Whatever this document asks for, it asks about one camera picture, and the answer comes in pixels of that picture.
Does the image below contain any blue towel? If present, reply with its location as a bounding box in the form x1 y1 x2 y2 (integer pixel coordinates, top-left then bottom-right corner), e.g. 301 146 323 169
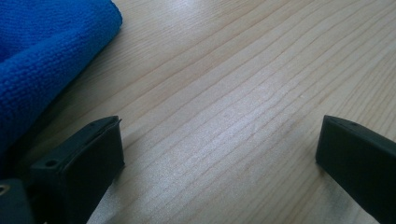
0 0 123 164

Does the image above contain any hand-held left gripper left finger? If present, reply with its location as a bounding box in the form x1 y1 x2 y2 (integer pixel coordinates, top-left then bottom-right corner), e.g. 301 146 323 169
29 115 126 224

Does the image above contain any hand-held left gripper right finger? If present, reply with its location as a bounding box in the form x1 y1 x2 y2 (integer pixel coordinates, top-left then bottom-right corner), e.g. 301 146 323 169
315 114 396 224

